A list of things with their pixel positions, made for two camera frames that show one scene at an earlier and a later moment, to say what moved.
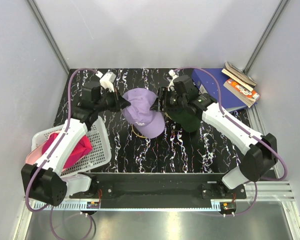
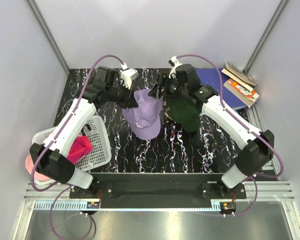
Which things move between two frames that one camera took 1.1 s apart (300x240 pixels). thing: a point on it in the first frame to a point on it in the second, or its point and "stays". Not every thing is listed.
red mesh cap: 83,148 stays
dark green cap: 188,122 stays
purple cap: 147,123 stays
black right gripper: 164,93 to 163,81
